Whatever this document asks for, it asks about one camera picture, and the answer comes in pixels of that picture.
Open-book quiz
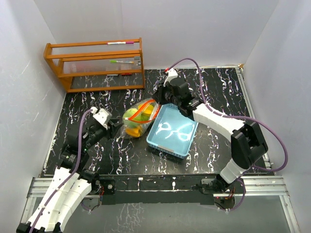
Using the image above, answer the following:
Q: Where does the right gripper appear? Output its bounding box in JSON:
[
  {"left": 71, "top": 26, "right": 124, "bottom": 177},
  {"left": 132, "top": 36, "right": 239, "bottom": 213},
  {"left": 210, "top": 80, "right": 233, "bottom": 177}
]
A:
[{"left": 152, "top": 82, "right": 180, "bottom": 107}]

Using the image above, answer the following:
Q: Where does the green cabbage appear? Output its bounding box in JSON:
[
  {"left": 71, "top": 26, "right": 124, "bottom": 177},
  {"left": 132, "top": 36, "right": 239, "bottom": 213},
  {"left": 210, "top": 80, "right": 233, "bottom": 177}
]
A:
[
  {"left": 135, "top": 113, "right": 150, "bottom": 121},
  {"left": 122, "top": 108, "right": 141, "bottom": 128}
]

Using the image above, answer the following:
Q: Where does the clear zip top bag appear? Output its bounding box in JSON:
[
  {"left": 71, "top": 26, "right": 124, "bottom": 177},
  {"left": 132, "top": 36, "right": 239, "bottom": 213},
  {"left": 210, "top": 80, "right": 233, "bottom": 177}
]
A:
[{"left": 120, "top": 98, "right": 161, "bottom": 139}]

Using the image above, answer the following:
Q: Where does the orange bell pepper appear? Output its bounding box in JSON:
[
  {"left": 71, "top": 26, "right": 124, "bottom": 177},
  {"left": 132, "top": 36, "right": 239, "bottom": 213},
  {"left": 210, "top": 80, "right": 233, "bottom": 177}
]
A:
[{"left": 125, "top": 127, "right": 142, "bottom": 138}]

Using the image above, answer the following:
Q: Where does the yellow star fruit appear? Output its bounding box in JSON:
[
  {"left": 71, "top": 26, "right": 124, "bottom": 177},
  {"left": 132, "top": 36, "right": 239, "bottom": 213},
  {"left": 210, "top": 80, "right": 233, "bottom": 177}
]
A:
[{"left": 138, "top": 102, "right": 154, "bottom": 117}]

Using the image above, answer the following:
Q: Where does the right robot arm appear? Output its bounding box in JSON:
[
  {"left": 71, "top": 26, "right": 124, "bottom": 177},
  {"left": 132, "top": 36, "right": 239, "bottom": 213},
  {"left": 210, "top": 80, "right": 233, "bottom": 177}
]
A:
[{"left": 152, "top": 81, "right": 268, "bottom": 193}]

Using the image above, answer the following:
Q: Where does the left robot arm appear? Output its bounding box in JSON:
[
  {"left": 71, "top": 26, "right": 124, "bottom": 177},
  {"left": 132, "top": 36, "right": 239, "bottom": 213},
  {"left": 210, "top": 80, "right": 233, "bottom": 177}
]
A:
[{"left": 16, "top": 117, "right": 122, "bottom": 233}]

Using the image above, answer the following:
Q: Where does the light blue plastic basket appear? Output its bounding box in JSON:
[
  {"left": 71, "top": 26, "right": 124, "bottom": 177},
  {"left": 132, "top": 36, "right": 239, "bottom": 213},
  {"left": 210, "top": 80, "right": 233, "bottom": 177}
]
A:
[{"left": 146, "top": 104, "right": 198, "bottom": 159}]

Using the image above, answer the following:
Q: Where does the wooden shelf rack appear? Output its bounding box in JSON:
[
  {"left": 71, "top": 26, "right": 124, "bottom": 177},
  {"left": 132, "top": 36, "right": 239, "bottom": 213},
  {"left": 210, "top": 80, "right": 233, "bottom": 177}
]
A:
[{"left": 43, "top": 38, "right": 145, "bottom": 93}]

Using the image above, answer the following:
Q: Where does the green yellow pen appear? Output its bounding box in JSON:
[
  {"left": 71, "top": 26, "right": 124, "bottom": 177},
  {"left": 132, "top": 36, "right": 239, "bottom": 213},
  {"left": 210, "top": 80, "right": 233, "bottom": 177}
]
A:
[{"left": 109, "top": 60, "right": 134, "bottom": 64}]

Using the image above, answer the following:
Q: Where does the white pink pen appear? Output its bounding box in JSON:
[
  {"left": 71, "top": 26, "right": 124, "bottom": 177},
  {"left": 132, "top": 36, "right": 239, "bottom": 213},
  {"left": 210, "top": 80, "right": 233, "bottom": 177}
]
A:
[{"left": 107, "top": 41, "right": 134, "bottom": 45}]

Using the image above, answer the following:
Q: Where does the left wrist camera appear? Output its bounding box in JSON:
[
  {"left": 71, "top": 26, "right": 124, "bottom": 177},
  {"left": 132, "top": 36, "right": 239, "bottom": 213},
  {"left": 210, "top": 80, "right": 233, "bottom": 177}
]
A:
[{"left": 90, "top": 107, "right": 112, "bottom": 130}]

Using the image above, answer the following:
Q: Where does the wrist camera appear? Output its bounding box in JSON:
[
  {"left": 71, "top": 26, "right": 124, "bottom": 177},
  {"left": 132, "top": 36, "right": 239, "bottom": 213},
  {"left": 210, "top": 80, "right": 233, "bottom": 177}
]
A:
[
  {"left": 90, "top": 107, "right": 112, "bottom": 130},
  {"left": 163, "top": 68, "right": 178, "bottom": 86}
]

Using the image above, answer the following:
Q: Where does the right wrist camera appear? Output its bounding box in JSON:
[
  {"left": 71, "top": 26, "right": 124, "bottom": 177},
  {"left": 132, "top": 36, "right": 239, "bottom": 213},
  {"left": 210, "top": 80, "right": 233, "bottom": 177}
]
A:
[{"left": 163, "top": 68, "right": 178, "bottom": 86}]

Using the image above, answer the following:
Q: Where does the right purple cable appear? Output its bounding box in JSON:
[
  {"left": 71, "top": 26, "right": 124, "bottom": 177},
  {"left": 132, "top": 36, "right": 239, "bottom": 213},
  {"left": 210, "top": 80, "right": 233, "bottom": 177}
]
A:
[{"left": 164, "top": 57, "right": 289, "bottom": 212}]

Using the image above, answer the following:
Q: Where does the purple cable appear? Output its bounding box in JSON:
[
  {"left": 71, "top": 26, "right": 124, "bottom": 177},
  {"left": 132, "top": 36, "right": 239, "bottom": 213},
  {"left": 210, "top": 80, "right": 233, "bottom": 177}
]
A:
[
  {"left": 164, "top": 57, "right": 289, "bottom": 212},
  {"left": 28, "top": 108, "right": 98, "bottom": 233}
]

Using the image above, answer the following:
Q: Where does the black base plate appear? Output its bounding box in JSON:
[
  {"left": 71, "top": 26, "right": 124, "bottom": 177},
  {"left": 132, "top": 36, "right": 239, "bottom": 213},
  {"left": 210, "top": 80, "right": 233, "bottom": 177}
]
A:
[{"left": 86, "top": 174, "right": 232, "bottom": 205}]

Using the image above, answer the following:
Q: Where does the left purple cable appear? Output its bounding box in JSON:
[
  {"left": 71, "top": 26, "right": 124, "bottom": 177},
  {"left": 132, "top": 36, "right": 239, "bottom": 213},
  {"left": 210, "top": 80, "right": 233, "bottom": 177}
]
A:
[{"left": 28, "top": 108, "right": 98, "bottom": 233}]

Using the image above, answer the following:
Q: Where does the aluminium frame rail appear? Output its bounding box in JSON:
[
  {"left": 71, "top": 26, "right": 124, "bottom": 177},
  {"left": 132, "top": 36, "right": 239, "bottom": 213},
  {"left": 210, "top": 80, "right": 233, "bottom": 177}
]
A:
[{"left": 20, "top": 176, "right": 298, "bottom": 232}]

